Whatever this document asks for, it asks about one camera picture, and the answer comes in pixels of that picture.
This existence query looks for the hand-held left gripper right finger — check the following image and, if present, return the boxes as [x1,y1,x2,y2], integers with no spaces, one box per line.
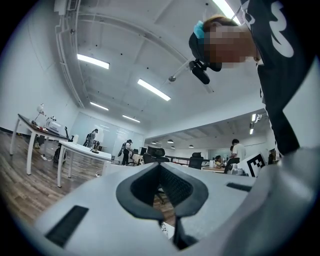
[159,162,260,251]

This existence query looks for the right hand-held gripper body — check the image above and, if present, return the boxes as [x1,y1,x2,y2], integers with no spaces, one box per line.
[236,152,267,178]

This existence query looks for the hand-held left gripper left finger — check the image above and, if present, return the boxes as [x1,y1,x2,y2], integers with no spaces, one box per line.
[31,162,181,256]

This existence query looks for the floral black white cushion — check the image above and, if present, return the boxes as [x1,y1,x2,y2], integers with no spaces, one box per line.
[159,221,176,240]

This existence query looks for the wooden desk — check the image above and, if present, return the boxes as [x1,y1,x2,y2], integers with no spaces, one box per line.
[201,165,226,173]

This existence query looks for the white table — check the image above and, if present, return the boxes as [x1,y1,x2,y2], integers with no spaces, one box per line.
[56,140,113,188]

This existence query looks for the black bag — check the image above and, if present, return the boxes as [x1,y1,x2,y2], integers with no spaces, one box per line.
[53,146,67,165]

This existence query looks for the table lamp with white shade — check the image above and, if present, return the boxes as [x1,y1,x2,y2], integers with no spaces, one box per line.
[91,129,105,153]

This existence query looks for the black articulated stand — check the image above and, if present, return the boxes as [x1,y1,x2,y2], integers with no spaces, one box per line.
[64,126,75,143]

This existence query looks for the white printer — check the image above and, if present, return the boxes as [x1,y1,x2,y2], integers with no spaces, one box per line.
[44,119,62,132]

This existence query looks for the ceiling strip light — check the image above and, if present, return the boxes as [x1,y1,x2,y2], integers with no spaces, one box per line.
[76,53,111,70]
[121,114,141,124]
[137,78,172,102]
[89,101,110,112]
[212,0,242,26]

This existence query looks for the dark-top white-legged desk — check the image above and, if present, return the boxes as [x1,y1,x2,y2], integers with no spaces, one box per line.
[9,113,70,176]

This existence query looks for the person's head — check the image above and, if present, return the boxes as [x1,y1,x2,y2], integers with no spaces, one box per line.
[188,14,262,72]

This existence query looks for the white desk lamp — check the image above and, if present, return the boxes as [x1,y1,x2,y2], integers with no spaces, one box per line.
[33,103,45,125]

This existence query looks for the white ceiling pipes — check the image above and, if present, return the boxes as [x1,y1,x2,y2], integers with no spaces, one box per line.
[54,0,86,108]

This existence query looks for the black head camera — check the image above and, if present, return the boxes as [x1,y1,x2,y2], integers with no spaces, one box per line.
[188,59,211,85]

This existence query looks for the blue hair tie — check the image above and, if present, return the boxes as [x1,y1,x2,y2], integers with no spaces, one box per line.
[193,20,206,40]

